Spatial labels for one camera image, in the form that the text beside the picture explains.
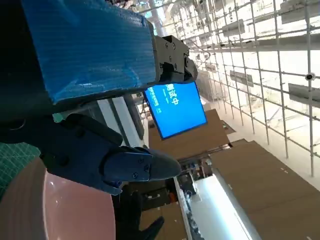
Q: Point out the black left hand blue tape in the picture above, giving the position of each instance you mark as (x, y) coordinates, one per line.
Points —
(87, 50)

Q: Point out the pink bowl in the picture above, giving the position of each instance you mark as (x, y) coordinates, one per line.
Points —
(62, 212)

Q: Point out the monitor with blue text screen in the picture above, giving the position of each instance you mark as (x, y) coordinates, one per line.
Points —
(177, 112)

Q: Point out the green cutting mat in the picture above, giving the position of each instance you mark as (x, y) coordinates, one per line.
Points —
(15, 160)

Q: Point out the dome security camera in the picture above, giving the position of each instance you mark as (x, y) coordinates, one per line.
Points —
(310, 76)

